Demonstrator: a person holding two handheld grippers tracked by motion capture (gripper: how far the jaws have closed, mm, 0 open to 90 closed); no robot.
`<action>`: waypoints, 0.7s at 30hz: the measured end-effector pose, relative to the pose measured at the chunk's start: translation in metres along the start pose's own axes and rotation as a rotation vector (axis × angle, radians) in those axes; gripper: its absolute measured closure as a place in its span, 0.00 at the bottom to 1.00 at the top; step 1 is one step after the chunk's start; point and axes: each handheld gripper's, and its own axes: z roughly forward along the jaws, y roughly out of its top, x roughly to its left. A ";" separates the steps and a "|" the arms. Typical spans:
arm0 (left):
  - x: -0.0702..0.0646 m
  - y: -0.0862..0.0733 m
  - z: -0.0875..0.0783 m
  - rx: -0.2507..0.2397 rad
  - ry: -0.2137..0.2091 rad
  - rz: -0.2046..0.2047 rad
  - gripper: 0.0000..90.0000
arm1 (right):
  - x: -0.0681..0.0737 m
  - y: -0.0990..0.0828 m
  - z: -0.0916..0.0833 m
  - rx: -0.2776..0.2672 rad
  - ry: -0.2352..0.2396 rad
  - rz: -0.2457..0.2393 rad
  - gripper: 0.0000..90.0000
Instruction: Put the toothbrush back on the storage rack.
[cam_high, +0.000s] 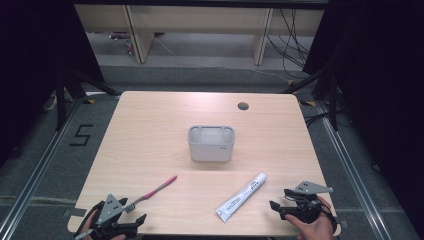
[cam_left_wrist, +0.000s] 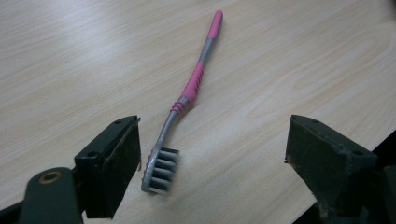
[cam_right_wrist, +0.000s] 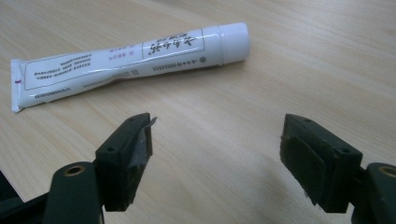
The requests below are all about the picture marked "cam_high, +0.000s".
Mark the white plastic holder box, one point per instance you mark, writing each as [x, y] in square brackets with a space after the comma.
[210, 150]

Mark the pink toothbrush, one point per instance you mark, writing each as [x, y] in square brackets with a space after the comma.
[156, 190]

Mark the person's left hand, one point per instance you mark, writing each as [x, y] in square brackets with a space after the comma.
[87, 227]

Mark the person's right hand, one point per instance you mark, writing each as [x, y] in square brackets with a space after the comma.
[316, 230]

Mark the white toothpaste tube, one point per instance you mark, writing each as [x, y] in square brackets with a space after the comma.
[241, 196]

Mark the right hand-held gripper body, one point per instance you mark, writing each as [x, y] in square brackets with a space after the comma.
[305, 208]

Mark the black curtain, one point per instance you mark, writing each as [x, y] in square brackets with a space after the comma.
[383, 83]
[33, 66]

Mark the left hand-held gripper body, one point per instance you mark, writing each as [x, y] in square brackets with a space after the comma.
[108, 211]

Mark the light wooden desk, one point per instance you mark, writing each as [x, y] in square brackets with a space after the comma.
[200, 20]

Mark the black metal stand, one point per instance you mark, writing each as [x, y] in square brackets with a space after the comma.
[333, 100]
[60, 100]

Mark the aluminium floor rail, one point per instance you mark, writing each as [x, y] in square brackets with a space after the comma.
[36, 173]
[353, 173]

